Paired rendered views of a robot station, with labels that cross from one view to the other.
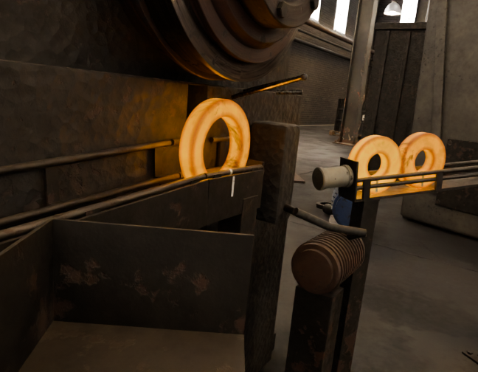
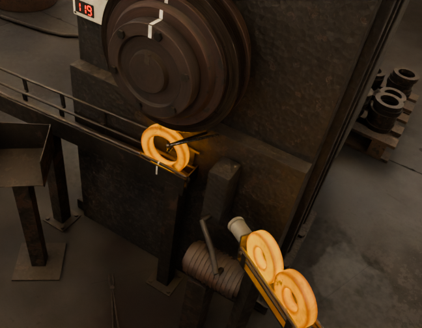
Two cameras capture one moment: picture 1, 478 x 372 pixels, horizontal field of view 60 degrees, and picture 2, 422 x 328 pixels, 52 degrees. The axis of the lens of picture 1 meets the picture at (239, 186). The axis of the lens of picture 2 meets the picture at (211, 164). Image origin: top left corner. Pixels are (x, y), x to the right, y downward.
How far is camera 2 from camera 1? 161 cm
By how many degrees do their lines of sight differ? 74
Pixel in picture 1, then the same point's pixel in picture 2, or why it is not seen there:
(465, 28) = not seen: outside the picture
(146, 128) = (144, 118)
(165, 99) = not seen: hidden behind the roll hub
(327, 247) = (193, 251)
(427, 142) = (294, 288)
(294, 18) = (154, 112)
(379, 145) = (262, 245)
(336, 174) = (235, 230)
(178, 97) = not seen: hidden behind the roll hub
